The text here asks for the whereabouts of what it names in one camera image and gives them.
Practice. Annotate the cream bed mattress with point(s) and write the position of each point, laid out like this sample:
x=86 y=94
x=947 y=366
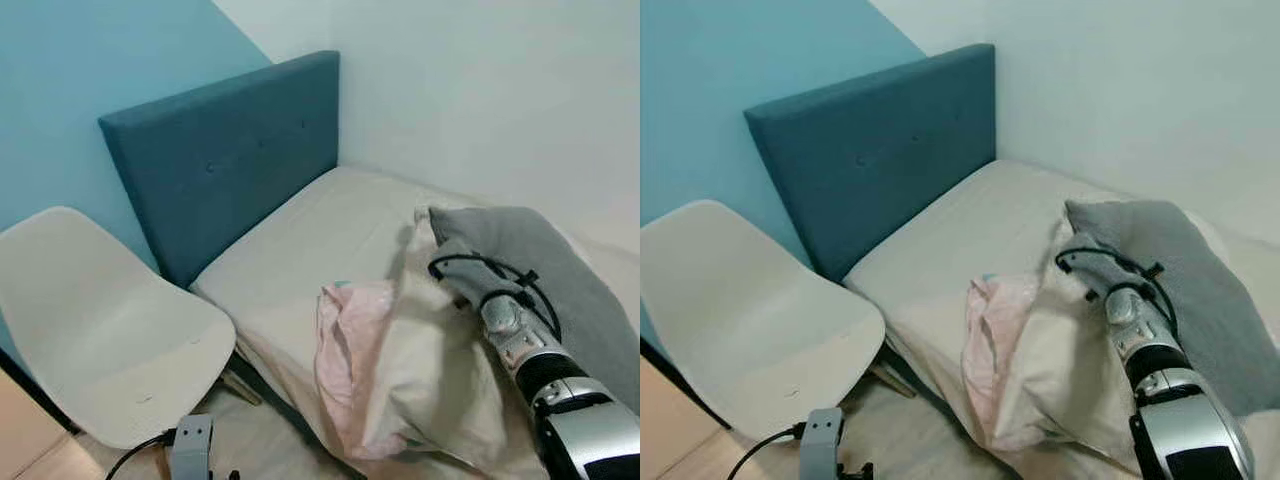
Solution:
x=980 y=220
x=320 y=230

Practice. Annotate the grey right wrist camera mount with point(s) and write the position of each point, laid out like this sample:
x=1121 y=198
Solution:
x=468 y=285
x=1095 y=270

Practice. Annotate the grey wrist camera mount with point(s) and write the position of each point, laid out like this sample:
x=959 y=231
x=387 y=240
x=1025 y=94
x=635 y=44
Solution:
x=1095 y=270
x=821 y=442
x=191 y=448
x=468 y=285

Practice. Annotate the beige pillow with pink lining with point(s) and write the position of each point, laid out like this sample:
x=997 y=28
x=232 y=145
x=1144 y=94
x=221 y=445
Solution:
x=1060 y=370
x=420 y=370

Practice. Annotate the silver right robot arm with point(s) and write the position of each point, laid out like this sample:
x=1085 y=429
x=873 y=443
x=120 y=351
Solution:
x=1185 y=410
x=580 y=425

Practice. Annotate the grey pillow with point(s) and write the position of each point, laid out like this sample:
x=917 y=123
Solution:
x=560 y=260
x=1200 y=270

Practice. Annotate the blue upholstered headboard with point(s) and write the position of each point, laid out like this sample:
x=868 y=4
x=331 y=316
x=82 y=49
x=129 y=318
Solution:
x=230 y=150
x=880 y=140

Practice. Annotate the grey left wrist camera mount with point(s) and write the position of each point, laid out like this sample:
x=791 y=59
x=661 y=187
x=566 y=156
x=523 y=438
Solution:
x=821 y=442
x=191 y=448

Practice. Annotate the white plastic chair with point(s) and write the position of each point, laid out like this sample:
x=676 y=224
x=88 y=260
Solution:
x=750 y=320
x=100 y=320

